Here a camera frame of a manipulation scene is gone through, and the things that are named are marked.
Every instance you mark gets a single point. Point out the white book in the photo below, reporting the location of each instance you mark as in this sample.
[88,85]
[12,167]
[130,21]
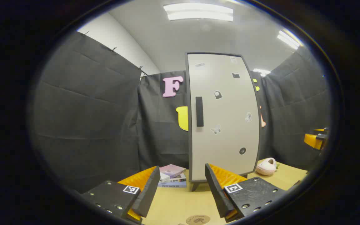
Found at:
[164,177]

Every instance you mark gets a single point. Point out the pink plush slipper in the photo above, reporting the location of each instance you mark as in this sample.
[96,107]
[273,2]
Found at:
[266,166]

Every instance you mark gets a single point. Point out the pink book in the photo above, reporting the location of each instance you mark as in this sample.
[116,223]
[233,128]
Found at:
[172,170]

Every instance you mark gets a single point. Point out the grey cabinet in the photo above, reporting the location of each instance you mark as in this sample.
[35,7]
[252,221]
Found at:
[194,186]

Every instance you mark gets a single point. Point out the round brown coaster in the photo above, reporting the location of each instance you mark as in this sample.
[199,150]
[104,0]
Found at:
[197,220]

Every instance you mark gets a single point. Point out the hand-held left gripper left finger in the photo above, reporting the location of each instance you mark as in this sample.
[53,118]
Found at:
[150,193]

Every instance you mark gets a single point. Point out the beige cabinet door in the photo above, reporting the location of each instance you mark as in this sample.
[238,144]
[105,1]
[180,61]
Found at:
[223,131]

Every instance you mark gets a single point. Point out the large ceiling light panel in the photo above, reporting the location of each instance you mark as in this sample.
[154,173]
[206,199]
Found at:
[198,12]

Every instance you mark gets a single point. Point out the black backdrop cloth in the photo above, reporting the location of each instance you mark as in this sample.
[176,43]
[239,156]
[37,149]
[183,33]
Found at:
[83,109]

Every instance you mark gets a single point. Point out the narrow ceiling light panel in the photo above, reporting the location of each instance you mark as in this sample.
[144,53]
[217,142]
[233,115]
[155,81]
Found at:
[288,39]

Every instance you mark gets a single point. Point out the blue book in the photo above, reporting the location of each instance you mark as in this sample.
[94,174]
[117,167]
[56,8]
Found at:
[172,185]

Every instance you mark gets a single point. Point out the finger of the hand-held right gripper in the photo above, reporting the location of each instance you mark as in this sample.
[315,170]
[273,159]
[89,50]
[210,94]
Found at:
[312,140]

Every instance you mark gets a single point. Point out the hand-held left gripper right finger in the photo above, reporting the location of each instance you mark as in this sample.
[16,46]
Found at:
[217,193]

